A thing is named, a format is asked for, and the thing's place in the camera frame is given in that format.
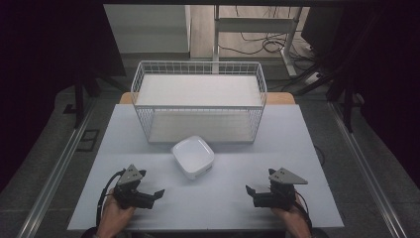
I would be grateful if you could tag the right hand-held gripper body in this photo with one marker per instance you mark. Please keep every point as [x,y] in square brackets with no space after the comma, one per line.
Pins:
[280,198]

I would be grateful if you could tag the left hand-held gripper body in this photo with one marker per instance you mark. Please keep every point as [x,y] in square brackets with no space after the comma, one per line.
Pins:
[130,195]

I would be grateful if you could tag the person's right hand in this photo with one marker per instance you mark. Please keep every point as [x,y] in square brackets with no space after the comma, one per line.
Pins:
[295,219]

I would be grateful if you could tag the person's left hand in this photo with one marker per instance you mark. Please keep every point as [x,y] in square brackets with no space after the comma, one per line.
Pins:
[112,216]

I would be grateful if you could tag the white square dish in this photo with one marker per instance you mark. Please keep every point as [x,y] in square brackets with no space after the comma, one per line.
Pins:
[193,156]

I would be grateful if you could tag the wooden table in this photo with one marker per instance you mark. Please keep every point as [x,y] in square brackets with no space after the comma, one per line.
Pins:
[280,98]

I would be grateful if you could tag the black metal stand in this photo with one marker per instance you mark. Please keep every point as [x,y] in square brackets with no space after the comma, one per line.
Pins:
[79,102]
[348,105]

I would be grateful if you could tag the white power strip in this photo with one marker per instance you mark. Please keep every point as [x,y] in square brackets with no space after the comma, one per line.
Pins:
[313,78]

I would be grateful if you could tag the dark curtain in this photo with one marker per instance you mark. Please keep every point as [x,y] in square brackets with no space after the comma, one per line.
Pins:
[46,49]
[389,72]

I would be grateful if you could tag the white cabinet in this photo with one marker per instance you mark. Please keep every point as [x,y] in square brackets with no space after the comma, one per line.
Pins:
[148,28]

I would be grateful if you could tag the aluminium floor rail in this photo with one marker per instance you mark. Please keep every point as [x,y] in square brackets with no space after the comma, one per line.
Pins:
[56,172]
[366,168]

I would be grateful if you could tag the white metal desk frame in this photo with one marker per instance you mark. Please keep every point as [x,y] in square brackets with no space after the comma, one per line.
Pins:
[254,24]

